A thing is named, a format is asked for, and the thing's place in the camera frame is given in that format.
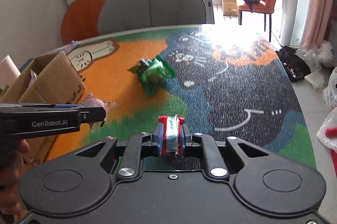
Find open cardboard box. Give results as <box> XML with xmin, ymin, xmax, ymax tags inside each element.
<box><xmin>1</xmin><ymin>51</ymin><xmax>85</xmax><ymax>104</ymax></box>

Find cardboard box on floor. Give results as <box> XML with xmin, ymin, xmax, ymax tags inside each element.
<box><xmin>222</xmin><ymin>0</ymin><xmax>238</xmax><ymax>16</ymax></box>

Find red white plastic bag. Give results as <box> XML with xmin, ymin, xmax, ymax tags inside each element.
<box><xmin>317</xmin><ymin>109</ymin><xmax>337</xmax><ymax>152</ymax></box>

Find black clothes pile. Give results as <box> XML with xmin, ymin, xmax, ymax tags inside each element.
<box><xmin>276</xmin><ymin>46</ymin><xmax>311</xmax><ymax>82</ymax></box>

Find grey upholstered chair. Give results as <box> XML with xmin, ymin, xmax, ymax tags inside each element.
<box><xmin>97</xmin><ymin>0</ymin><xmax>207</xmax><ymax>35</ymax></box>

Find clear bag purple snacks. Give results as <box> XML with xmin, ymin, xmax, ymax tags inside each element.
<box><xmin>80</xmin><ymin>93</ymin><xmax>117</xmax><ymax>117</ymax></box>

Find person's left hand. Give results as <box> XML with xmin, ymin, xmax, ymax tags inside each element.
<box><xmin>1</xmin><ymin>139</ymin><xmax>30</xmax><ymax>216</ymax></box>

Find white paper roll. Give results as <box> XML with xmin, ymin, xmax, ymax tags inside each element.
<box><xmin>0</xmin><ymin>55</ymin><xmax>21</xmax><ymax>92</ymax></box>

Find colourful cartoon table mat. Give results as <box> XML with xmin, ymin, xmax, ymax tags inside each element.
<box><xmin>45</xmin><ymin>25</ymin><xmax>316</xmax><ymax>167</ymax></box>

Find red green snack bar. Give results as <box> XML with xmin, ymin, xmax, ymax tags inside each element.
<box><xmin>158</xmin><ymin>115</ymin><xmax>185</xmax><ymax>156</ymax></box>

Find small blue card box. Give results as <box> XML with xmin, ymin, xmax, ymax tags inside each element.
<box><xmin>63</xmin><ymin>40</ymin><xmax>79</xmax><ymax>55</ymax></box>

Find orange chair by wall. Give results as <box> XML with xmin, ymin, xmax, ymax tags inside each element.
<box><xmin>60</xmin><ymin>0</ymin><xmax>106</xmax><ymax>45</ymax></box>

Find green candy bag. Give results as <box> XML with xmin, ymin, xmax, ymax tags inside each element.
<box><xmin>128</xmin><ymin>55</ymin><xmax>175</xmax><ymax>97</ymax></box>

